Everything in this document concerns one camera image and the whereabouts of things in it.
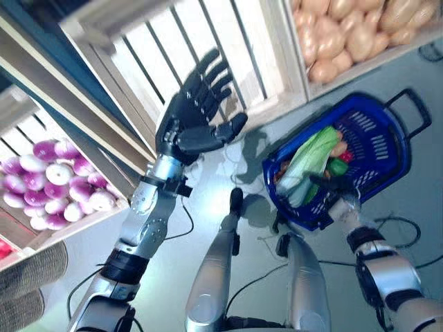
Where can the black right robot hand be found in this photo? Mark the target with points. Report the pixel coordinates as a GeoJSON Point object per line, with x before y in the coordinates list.
{"type": "Point", "coordinates": [337, 185]}

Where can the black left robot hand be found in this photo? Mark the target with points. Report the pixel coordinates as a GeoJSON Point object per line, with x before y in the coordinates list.
{"type": "Point", "coordinates": [188, 114]}

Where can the green white napa cabbage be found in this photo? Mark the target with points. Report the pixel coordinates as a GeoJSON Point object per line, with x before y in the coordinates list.
{"type": "Point", "coordinates": [308, 155]}
{"type": "Point", "coordinates": [301, 193]}

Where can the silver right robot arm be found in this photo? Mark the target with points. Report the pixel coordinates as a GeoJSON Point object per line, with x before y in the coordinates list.
{"type": "Point", "coordinates": [387, 269]}

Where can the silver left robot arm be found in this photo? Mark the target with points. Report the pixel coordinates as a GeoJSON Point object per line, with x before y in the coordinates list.
{"type": "Point", "coordinates": [149, 221]}

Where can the blue plastic shopping basket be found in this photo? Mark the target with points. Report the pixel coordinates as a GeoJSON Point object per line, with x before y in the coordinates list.
{"type": "Point", "coordinates": [387, 173]}

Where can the grey woven basket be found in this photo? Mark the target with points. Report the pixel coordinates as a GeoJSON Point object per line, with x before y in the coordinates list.
{"type": "Point", "coordinates": [31, 273]}

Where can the green bell pepper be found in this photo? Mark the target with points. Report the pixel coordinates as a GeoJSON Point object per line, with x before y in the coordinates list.
{"type": "Point", "coordinates": [337, 167]}

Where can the red bell pepper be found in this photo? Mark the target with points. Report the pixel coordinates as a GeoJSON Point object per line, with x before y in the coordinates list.
{"type": "Point", "coordinates": [347, 157]}

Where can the small tan potato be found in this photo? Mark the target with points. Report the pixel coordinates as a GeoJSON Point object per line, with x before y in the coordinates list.
{"type": "Point", "coordinates": [330, 43]}
{"type": "Point", "coordinates": [380, 39]}
{"type": "Point", "coordinates": [323, 71]}
{"type": "Point", "coordinates": [360, 43]}
{"type": "Point", "coordinates": [342, 58]}
{"type": "Point", "coordinates": [398, 14]}
{"type": "Point", "coordinates": [308, 41]}
{"type": "Point", "coordinates": [341, 148]}
{"type": "Point", "coordinates": [403, 34]}

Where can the silver right robot leg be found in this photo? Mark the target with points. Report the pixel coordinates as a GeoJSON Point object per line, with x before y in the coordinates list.
{"type": "Point", "coordinates": [304, 276]}

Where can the silver robot leg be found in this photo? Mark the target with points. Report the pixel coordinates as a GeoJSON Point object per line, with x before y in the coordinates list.
{"type": "Point", "coordinates": [211, 263]}
{"type": "Point", "coordinates": [304, 276]}

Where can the wood and grey display rack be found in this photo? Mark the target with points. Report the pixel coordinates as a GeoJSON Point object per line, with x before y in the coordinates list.
{"type": "Point", "coordinates": [86, 109]}

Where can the silver left robot leg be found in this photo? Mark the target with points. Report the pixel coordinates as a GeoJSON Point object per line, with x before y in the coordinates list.
{"type": "Point", "coordinates": [211, 263]}

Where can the grey robot torso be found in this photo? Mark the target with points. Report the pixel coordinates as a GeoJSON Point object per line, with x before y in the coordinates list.
{"type": "Point", "coordinates": [256, 325]}

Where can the black round floor disc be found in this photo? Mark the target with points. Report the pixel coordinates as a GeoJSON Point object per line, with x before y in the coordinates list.
{"type": "Point", "coordinates": [431, 52]}

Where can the red vegetable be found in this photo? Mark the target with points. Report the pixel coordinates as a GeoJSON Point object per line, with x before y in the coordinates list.
{"type": "Point", "coordinates": [3, 249]}

